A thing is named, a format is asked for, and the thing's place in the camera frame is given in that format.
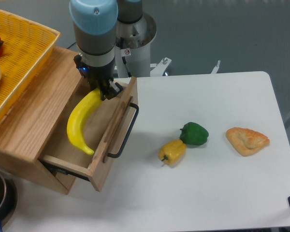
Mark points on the wooden drawer cabinet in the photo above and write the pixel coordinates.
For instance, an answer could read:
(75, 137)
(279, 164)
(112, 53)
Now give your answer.
(33, 133)

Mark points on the green toy bell pepper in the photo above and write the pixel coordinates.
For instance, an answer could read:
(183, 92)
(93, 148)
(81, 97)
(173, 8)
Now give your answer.
(193, 134)

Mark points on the toy baked pastry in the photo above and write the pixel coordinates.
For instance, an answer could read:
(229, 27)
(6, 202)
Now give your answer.
(246, 142)

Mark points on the black drawer handle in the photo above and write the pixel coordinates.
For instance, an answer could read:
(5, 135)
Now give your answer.
(118, 154)

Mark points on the open wooden top drawer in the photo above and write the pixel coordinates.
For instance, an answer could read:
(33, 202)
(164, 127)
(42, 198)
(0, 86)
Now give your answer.
(103, 132)

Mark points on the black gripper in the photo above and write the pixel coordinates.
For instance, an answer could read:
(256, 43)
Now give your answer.
(100, 77)

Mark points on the yellow toy bell pepper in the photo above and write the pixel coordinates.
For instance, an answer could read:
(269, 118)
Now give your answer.
(172, 151)

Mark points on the dark metal pot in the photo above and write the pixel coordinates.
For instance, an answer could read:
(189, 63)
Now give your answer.
(8, 199)

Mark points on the yellow plastic basket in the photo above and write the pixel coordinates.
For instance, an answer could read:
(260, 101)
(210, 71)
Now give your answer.
(27, 46)

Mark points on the yellow toy banana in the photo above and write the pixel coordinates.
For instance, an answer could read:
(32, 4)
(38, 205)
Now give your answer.
(78, 118)

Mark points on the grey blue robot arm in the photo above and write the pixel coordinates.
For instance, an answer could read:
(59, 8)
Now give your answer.
(94, 23)

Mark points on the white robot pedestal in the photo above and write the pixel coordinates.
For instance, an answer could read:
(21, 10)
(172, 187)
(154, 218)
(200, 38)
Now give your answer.
(133, 49)

